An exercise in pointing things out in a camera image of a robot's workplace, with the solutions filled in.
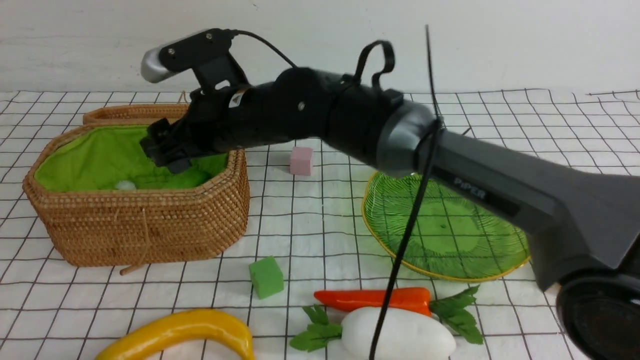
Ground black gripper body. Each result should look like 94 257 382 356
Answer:
139 85 261 168

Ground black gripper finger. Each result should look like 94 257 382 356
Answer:
167 158 192 174

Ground yellow banana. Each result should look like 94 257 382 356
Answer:
95 309 256 360

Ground white radish with leaves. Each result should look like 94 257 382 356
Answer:
289 305 457 360

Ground orange carrot with leaves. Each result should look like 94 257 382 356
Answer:
313 285 483 345

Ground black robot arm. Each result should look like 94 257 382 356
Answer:
141 67 640 360

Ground woven rattan basket lid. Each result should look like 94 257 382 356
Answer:
82 91 190 125

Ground woven rattan basket green lining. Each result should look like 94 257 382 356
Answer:
22 121 250 274

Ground pink foam cube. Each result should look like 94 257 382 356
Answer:
289 146 314 177

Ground green foam cube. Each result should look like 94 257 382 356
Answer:
248 256 285 300

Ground black white checkered tablecloth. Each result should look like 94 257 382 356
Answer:
0 89 639 360

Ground green glass leaf plate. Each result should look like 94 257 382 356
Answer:
361 172 531 283

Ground wrist camera with silver cap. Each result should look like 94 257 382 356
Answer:
141 28 249 93

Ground black cable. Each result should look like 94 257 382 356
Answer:
227 25 446 360

